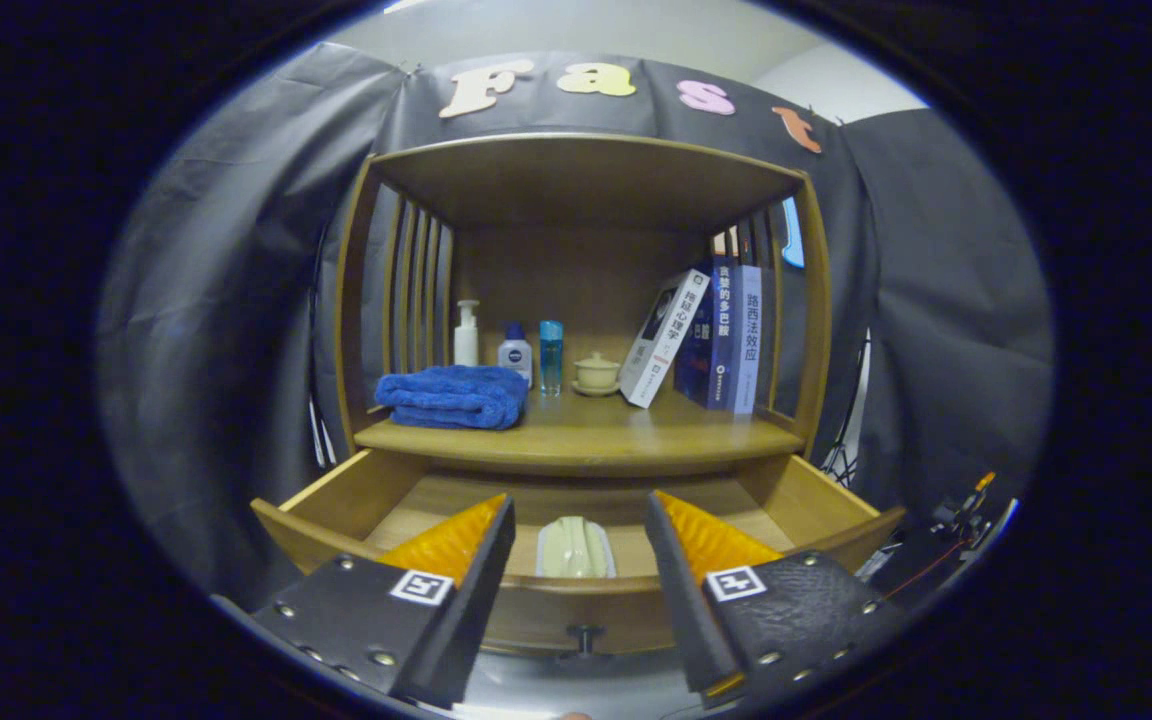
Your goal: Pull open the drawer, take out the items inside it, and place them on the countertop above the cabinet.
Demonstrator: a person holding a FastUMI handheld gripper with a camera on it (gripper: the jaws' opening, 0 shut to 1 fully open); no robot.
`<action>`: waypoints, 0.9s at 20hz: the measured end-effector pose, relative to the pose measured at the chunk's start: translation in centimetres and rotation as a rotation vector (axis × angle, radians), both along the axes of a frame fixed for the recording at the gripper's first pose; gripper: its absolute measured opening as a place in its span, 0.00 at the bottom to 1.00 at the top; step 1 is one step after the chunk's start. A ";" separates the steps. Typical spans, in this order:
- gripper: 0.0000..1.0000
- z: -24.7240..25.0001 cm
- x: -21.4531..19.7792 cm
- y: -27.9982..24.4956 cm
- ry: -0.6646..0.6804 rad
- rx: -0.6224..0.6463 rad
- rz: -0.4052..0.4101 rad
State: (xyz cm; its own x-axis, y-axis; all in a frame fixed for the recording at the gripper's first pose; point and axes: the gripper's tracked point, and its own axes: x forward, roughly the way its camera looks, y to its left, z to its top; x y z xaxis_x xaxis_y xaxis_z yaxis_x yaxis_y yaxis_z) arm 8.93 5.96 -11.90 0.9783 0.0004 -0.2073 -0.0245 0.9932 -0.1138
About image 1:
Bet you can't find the white bottle with blue cap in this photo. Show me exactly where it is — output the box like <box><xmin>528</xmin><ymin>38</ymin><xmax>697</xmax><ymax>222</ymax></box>
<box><xmin>497</xmin><ymin>321</ymin><xmax>534</xmax><ymax>389</ymax></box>

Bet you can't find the light blue book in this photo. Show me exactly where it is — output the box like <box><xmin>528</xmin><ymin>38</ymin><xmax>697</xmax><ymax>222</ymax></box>
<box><xmin>731</xmin><ymin>264</ymin><xmax>764</xmax><ymax>416</ymax></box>

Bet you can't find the dark blue book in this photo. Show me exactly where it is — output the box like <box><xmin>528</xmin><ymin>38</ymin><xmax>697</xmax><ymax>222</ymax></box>
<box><xmin>674</xmin><ymin>262</ymin><xmax>737</xmax><ymax>410</ymax></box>

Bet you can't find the cream lidded teacup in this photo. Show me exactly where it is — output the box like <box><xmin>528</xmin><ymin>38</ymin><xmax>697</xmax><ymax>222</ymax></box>
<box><xmin>572</xmin><ymin>351</ymin><xmax>622</xmax><ymax>398</ymax></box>

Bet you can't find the wooden cabinet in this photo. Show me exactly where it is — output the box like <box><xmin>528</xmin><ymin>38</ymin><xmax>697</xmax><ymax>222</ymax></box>
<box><xmin>251</xmin><ymin>132</ymin><xmax>907</xmax><ymax>661</ymax></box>

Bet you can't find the clear blue bottle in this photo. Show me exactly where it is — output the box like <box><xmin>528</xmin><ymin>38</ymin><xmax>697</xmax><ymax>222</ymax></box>
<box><xmin>539</xmin><ymin>320</ymin><xmax>565</xmax><ymax>397</ymax></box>

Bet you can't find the white pump bottle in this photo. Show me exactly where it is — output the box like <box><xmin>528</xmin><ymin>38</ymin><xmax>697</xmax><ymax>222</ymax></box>
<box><xmin>453</xmin><ymin>299</ymin><xmax>481</xmax><ymax>368</ymax></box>

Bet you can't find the wooden countertop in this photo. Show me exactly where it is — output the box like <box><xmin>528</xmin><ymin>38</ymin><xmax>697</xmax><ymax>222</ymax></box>
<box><xmin>354</xmin><ymin>385</ymin><xmax>807</xmax><ymax>478</ymax></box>

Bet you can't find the wooden drawer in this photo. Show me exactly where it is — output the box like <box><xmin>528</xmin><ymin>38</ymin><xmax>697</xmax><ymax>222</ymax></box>
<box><xmin>251</xmin><ymin>448</ymin><xmax>907</xmax><ymax>658</ymax></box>

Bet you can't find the white book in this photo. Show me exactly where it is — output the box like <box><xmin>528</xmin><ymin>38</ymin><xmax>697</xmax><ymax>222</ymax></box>
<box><xmin>619</xmin><ymin>268</ymin><xmax>713</xmax><ymax>410</ymax></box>

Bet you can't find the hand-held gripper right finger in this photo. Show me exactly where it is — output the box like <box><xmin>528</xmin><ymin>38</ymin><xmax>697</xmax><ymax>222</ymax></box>
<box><xmin>644</xmin><ymin>490</ymin><xmax>907</xmax><ymax>711</ymax></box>

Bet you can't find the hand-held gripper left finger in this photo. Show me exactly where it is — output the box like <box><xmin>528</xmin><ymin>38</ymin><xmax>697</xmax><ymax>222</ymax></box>
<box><xmin>211</xmin><ymin>492</ymin><xmax>517</xmax><ymax>711</ymax></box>

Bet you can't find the black tripod stand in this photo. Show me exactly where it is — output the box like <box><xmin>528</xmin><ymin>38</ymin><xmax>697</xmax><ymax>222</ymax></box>
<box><xmin>308</xmin><ymin>395</ymin><xmax>337</xmax><ymax>471</ymax></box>
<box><xmin>821</xmin><ymin>330</ymin><xmax>872</xmax><ymax>491</ymax></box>

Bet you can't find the folded blue towel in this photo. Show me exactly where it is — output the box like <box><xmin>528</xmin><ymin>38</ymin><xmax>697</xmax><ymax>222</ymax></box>
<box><xmin>374</xmin><ymin>365</ymin><xmax>530</xmax><ymax>432</ymax></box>

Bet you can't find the cream handled scrub brush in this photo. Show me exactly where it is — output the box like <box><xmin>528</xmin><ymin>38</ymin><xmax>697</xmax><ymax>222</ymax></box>
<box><xmin>536</xmin><ymin>516</ymin><xmax>617</xmax><ymax>579</ymax></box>

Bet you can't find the black equipment with cables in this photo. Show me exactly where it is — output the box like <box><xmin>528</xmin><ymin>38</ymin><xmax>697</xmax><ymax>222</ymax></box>
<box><xmin>856</xmin><ymin>472</ymin><xmax>1022</xmax><ymax>601</ymax></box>

